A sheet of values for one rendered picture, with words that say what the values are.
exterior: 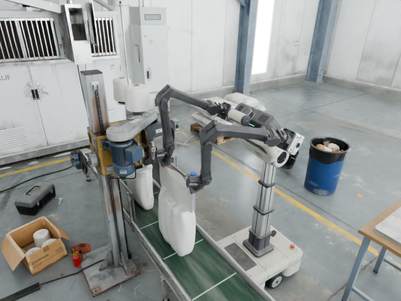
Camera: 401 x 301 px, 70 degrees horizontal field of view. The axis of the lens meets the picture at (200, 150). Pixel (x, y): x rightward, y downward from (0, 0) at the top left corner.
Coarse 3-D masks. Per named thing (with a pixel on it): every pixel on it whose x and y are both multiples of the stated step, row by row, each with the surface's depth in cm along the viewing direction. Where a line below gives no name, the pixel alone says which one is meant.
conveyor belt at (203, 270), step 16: (144, 224) 259; (160, 240) 241; (176, 256) 226; (192, 256) 226; (208, 256) 226; (176, 272) 212; (192, 272) 212; (208, 272) 213; (224, 272) 213; (192, 288) 200; (208, 288) 200; (224, 288) 200; (240, 288) 201
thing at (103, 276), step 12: (96, 252) 276; (108, 252) 254; (84, 264) 262; (96, 264) 263; (108, 264) 259; (132, 264) 263; (96, 276) 251; (108, 276) 251; (120, 276) 251; (132, 276) 252; (96, 288) 237; (108, 288) 240
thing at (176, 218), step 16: (160, 176) 235; (176, 176) 216; (160, 192) 229; (176, 192) 209; (160, 208) 230; (176, 208) 210; (192, 208) 200; (160, 224) 240; (176, 224) 212; (192, 224) 214; (176, 240) 218; (192, 240) 220
